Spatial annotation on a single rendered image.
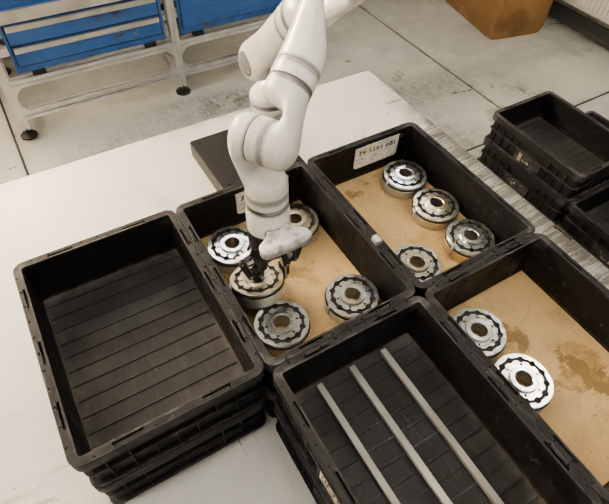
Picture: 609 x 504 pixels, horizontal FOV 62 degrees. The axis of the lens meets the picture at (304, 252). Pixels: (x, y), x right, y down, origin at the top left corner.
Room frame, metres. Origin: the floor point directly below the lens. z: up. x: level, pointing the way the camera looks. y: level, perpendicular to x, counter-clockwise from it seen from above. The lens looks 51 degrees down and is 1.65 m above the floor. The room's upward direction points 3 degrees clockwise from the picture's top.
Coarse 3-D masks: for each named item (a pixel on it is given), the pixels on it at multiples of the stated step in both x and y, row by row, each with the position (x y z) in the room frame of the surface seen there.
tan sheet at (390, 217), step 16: (368, 176) 0.92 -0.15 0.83; (352, 192) 0.86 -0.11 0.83; (368, 192) 0.86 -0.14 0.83; (384, 192) 0.86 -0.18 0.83; (368, 208) 0.81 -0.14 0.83; (384, 208) 0.81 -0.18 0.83; (400, 208) 0.81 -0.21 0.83; (384, 224) 0.76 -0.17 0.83; (400, 224) 0.76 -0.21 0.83; (416, 224) 0.77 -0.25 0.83; (384, 240) 0.71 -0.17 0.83; (400, 240) 0.72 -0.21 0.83; (416, 240) 0.72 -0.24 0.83; (432, 240) 0.72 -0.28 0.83; (448, 256) 0.68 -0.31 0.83
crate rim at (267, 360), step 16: (224, 192) 0.73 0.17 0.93; (336, 208) 0.71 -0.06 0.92; (352, 224) 0.66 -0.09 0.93; (192, 240) 0.60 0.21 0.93; (368, 240) 0.62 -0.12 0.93; (208, 256) 0.57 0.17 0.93; (384, 256) 0.59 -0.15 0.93; (400, 272) 0.55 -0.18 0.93; (224, 288) 0.50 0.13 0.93; (384, 304) 0.48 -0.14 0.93; (240, 320) 0.44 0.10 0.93; (352, 320) 0.45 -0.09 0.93; (256, 336) 0.41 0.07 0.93; (320, 336) 0.41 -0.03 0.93; (288, 352) 0.38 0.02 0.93; (272, 368) 0.36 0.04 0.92
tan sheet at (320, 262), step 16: (240, 224) 0.74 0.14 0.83; (320, 240) 0.70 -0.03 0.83; (304, 256) 0.66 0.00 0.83; (320, 256) 0.66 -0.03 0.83; (336, 256) 0.66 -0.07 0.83; (304, 272) 0.62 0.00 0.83; (320, 272) 0.62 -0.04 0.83; (336, 272) 0.62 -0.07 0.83; (352, 272) 0.62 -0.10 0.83; (288, 288) 0.57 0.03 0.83; (304, 288) 0.58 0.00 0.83; (320, 288) 0.58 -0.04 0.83; (304, 304) 0.54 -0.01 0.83; (320, 304) 0.54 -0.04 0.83; (320, 320) 0.51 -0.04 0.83
